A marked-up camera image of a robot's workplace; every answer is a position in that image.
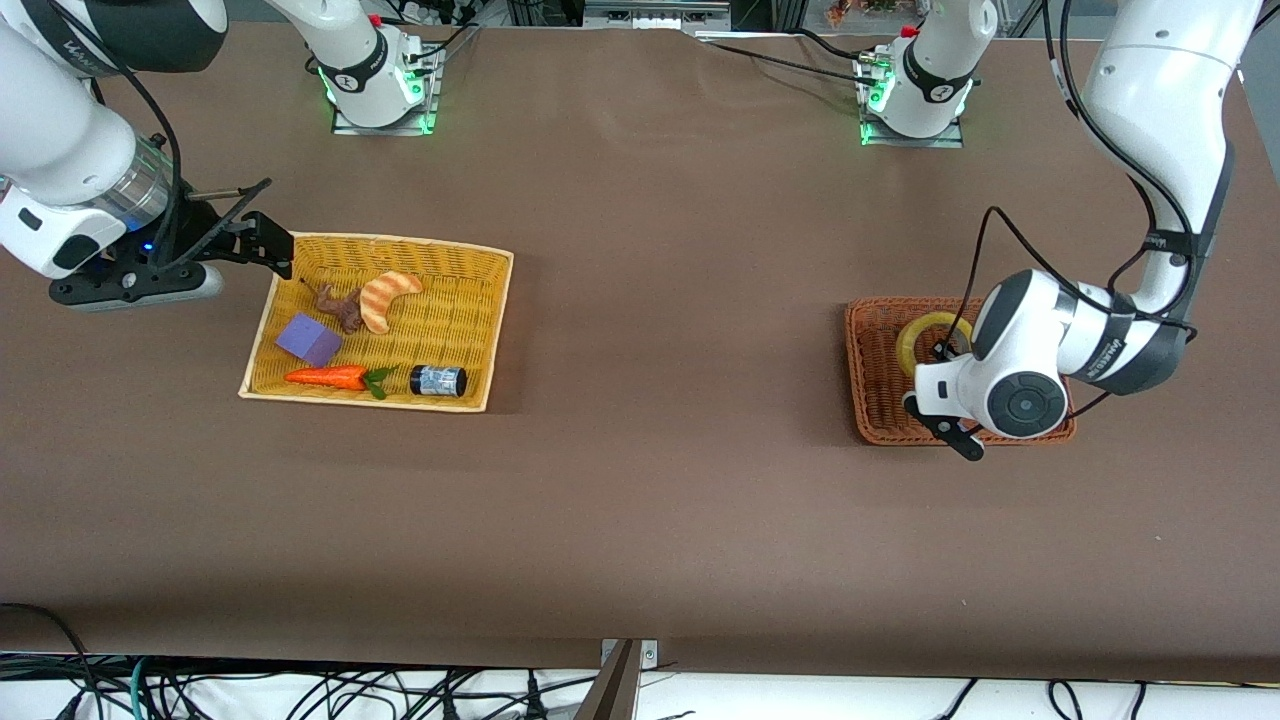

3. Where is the yellowish transparent tape roll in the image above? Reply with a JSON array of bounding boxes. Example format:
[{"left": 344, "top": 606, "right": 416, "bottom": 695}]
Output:
[{"left": 896, "top": 311, "right": 974, "bottom": 379}]

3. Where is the brown wicker basket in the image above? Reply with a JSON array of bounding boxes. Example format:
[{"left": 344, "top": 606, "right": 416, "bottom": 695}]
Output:
[{"left": 845, "top": 297, "right": 1078, "bottom": 447}]

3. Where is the purple foam block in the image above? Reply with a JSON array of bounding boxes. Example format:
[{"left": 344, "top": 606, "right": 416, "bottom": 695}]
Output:
[{"left": 275, "top": 312, "right": 344, "bottom": 368}]

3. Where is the brown toy animal figure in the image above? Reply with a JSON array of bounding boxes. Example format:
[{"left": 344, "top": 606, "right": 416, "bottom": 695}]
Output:
[{"left": 300, "top": 280, "right": 365, "bottom": 335}]

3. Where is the toy croissant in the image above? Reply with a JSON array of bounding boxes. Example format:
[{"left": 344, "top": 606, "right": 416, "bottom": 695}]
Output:
[{"left": 359, "top": 270, "right": 425, "bottom": 335}]

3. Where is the orange toy carrot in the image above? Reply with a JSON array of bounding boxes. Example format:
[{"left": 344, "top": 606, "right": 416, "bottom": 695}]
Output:
[{"left": 284, "top": 364, "right": 397, "bottom": 401}]

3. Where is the yellow wicker basket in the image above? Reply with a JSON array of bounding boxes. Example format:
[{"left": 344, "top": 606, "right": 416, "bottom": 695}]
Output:
[{"left": 238, "top": 231, "right": 515, "bottom": 413}]

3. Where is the small black jar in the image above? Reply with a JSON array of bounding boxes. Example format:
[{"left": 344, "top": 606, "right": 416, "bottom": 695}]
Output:
[{"left": 409, "top": 364, "right": 469, "bottom": 399}]

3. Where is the background power strip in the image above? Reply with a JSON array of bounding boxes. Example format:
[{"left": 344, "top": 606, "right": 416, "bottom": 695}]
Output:
[{"left": 395, "top": 0, "right": 476, "bottom": 26}]

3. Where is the large table cover sheet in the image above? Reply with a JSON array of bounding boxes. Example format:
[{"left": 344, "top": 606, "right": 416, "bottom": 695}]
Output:
[{"left": 0, "top": 20, "right": 1280, "bottom": 683}]

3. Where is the orange background object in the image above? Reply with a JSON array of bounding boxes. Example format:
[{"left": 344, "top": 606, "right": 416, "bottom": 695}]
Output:
[{"left": 825, "top": 0, "right": 926, "bottom": 26}]

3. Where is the dark grey stand bar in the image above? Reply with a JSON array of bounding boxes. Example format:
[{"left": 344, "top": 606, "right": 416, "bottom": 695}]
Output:
[{"left": 572, "top": 640, "right": 643, "bottom": 720}]

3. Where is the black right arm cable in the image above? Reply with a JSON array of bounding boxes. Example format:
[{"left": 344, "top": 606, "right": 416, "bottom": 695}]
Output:
[{"left": 45, "top": 0, "right": 186, "bottom": 266}]

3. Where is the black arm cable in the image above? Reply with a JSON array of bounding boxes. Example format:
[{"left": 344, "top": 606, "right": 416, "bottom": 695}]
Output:
[
  {"left": 45, "top": 0, "right": 186, "bottom": 266},
  {"left": 965, "top": 0, "right": 1201, "bottom": 421}
]

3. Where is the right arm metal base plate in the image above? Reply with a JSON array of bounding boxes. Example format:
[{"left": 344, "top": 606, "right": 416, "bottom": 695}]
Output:
[{"left": 330, "top": 45, "right": 443, "bottom": 137}]

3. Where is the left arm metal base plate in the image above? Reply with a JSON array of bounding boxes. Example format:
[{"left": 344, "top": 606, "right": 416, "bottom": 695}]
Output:
[{"left": 858, "top": 55, "right": 967, "bottom": 149}]

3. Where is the black base cable bundle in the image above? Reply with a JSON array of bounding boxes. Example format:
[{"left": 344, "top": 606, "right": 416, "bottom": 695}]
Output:
[{"left": 405, "top": 20, "right": 483, "bottom": 77}]

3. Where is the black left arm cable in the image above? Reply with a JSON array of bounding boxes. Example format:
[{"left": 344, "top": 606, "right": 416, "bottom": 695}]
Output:
[{"left": 965, "top": 0, "right": 1201, "bottom": 421}]

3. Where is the short black base cable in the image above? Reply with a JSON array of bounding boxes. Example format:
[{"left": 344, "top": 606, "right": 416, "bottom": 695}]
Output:
[{"left": 790, "top": 26, "right": 871, "bottom": 63}]

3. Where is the long black base cable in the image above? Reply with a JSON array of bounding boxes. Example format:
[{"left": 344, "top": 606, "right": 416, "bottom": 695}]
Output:
[{"left": 693, "top": 36, "right": 881, "bottom": 89}]

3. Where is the metal table clamp bracket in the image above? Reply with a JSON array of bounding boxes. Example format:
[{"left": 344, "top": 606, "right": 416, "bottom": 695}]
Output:
[{"left": 600, "top": 638, "right": 660, "bottom": 669}]

